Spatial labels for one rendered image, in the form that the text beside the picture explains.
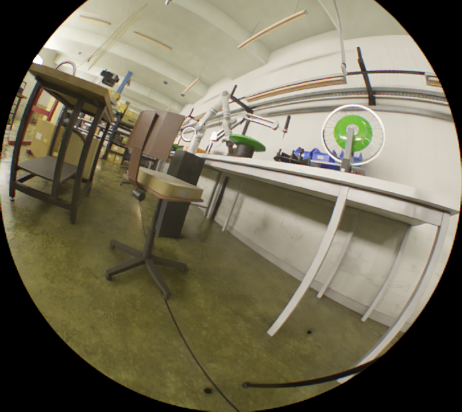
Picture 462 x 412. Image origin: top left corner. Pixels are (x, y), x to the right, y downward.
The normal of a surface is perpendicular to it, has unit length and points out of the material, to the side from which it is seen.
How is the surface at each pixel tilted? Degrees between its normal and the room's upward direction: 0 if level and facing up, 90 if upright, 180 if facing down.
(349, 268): 90
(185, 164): 90
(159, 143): 90
